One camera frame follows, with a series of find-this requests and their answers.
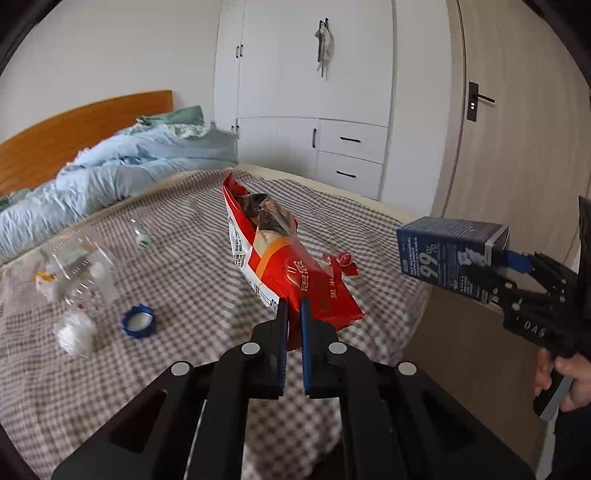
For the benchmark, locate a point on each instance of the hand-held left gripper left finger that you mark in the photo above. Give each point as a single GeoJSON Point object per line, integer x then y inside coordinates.
{"type": "Point", "coordinates": [282, 350]}

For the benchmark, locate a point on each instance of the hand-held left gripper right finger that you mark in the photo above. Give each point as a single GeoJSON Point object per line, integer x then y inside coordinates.
{"type": "Point", "coordinates": [307, 355]}

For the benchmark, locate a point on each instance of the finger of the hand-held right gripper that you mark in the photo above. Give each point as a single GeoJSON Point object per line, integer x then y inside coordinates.
{"type": "Point", "coordinates": [531, 293]}
{"type": "Point", "coordinates": [519, 261]}

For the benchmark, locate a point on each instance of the red snack packet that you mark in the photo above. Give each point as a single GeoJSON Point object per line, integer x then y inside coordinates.
{"type": "Point", "coordinates": [281, 272]}

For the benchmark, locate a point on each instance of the dark blue carton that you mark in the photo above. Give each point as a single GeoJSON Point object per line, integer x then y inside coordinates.
{"type": "Point", "coordinates": [438, 249]}

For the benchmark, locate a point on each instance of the clear plastic bottle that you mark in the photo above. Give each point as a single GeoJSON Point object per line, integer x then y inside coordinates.
{"type": "Point", "coordinates": [141, 237]}

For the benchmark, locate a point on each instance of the white ruffled paper wad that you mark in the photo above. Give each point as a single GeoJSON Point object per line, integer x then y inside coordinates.
{"type": "Point", "coordinates": [74, 334]}

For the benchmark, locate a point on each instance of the clear plastic container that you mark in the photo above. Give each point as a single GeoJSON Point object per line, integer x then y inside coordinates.
{"type": "Point", "coordinates": [83, 272]}

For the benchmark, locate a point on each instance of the person's right hand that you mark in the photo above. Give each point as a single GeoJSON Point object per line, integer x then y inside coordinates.
{"type": "Point", "coordinates": [579, 378]}

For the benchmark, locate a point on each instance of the wood-grain door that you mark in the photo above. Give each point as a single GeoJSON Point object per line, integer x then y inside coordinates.
{"type": "Point", "coordinates": [531, 138]}

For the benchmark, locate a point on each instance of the brown checkered bedspread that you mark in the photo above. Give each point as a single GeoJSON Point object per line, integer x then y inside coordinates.
{"type": "Point", "coordinates": [115, 369]}

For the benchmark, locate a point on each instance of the light blue duvet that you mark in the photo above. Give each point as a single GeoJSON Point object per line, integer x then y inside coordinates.
{"type": "Point", "coordinates": [92, 184]}

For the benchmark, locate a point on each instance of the green pillow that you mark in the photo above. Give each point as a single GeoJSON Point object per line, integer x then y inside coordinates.
{"type": "Point", "coordinates": [180, 115]}

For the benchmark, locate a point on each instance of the white wardrobe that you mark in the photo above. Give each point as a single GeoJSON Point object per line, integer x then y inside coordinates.
{"type": "Point", "coordinates": [277, 92]}

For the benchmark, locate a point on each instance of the grey hanging cloth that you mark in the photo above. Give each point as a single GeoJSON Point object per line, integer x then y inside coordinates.
{"type": "Point", "coordinates": [323, 46]}

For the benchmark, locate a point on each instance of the wooden headboard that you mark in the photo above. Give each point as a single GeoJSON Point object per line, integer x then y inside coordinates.
{"type": "Point", "coordinates": [69, 134]}

